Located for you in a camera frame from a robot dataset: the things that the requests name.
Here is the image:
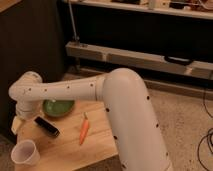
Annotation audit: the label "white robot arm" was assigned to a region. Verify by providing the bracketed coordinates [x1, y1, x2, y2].
[8, 68, 174, 171]

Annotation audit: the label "white ceramic cup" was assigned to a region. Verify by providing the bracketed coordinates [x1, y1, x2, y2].
[11, 139, 40, 165]

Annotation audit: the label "black handle on shelf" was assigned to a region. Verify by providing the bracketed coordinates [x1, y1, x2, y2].
[164, 56, 194, 66]

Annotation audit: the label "grey metal shelf rail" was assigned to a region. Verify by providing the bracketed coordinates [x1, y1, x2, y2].
[65, 42, 213, 80]

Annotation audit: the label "green bowl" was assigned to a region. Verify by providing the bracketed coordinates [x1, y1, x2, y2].
[42, 100, 75, 118]

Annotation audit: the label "black cables on floor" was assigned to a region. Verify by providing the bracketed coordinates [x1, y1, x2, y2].
[196, 89, 213, 171]

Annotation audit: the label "small wooden table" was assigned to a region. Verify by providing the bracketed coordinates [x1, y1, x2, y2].
[15, 101, 121, 171]

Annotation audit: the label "orange carrot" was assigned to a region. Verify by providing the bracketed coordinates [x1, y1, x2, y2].
[79, 115, 90, 145]

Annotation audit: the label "metal pole stand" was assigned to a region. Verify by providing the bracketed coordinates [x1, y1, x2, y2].
[68, 0, 86, 47]

